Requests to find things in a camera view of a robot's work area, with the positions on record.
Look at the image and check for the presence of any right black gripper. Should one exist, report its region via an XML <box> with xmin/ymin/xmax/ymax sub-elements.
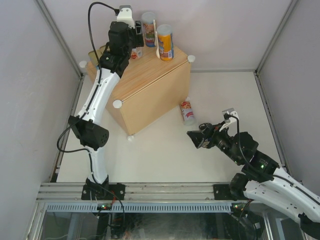
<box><xmin>186</xmin><ymin>120</ymin><xmax>242</xmax><ymax>165</ymax></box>

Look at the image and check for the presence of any red white can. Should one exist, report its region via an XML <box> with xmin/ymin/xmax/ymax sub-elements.
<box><xmin>131</xmin><ymin>47</ymin><xmax>143</xmax><ymax>59</ymax></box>
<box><xmin>179</xmin><ymin>100</ymin><xmax>196</xmax><ymax>126</ymax></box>

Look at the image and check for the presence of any orange yellow cylindrical can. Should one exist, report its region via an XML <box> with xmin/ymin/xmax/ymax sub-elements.
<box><xmin>141</xmin><ymin>12</ymin><xmax>156</xmax><ymax>48</ymax></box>

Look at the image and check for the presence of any blue vegetable cylindrical can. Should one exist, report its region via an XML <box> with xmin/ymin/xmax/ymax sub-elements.
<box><xmin>156</xmin><ymin>24</ymin><xmax>174</xmax><ymax>62</ymax></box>

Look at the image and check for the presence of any gold rectangular tin can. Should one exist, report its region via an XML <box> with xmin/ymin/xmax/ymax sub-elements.
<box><xmin>99</xmin><ymin>44</ymin><xmax>109</xmax><ymax>54</ymax></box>

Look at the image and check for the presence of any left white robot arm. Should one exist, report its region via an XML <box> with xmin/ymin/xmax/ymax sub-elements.
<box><xmin>68</xmin><ymin>20</ymin><xmax>144</xmax><ymax>200</ymax></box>

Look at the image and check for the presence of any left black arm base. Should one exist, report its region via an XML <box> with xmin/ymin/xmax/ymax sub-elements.
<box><xmin>81</xmin><ymin>183</ymin><xmax>126</xmax><ymax>201</ymax></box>

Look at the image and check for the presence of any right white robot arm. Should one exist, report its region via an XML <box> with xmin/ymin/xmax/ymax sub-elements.
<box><xmin>186</xmin><ymin>123</ymin><xmax>320</xmax><ymax>240</ymax></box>

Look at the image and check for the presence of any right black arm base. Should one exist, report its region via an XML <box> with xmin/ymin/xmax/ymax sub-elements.
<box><xmin>213</xmin><ymin>183</ymin><xmax>248</xmax><ymax>201</ymax></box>

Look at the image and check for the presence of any wooden cube counter box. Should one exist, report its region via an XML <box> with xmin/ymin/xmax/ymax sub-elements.
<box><xmin>85</xmin><ymin>44</ymin><xmax>192</xmax><ymax>136</ymax></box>

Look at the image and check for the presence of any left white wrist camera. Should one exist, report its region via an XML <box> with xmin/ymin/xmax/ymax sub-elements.
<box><xmin>116</xmin><ymin>5</ymin><xmax>135</xmax><ymax>29</ymax></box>

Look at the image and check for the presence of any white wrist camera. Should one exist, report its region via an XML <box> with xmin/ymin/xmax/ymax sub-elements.
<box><xmin>219</xmin><ymin>108</ymin><xmax>239</xmax><ymax>132</ymax></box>
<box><xmin>116</xmin><ymin>5</ymin><xmax>135</xmax><ymax>29</ymax></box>

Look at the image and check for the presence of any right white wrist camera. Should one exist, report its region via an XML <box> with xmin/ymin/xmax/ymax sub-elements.
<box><xmin>219</xmin><ymin>108</ymin><xmax>239</xmax><ymax>132</ymax></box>

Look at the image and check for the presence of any right black camera cable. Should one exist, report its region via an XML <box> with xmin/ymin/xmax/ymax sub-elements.
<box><xmin>223</xmin><ymin>112</ymin><xmax>320</xmax><ymax>198</ymax></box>

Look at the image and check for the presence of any black camera cable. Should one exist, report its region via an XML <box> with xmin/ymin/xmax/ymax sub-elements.
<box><xmin>223</xmin><ymin>112</ymin><xmax>320</xmax><ymax>198</ymax></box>
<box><xmin>56</xmin><ymin>1</ymin><xmax>121</xmax><ymax>176</ymax></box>

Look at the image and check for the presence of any blue slotted cable duct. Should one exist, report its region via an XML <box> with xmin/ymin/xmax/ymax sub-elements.
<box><xmin>46</xmin><ymin>202</ymin><xmax>233</xmax><ymax>213</ymax></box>

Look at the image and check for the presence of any left black camera cable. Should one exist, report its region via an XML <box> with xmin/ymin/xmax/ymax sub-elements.
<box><xmin>56</xmin><ymin>1</ymin><xmax>121</xmax><ymax>176</ymax></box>

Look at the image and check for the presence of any aluminium rail frame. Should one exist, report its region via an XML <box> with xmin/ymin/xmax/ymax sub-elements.
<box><xmin>34</xmin><ymin>181</ymin><xmax>308</xmax><ymax>201</ymax></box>

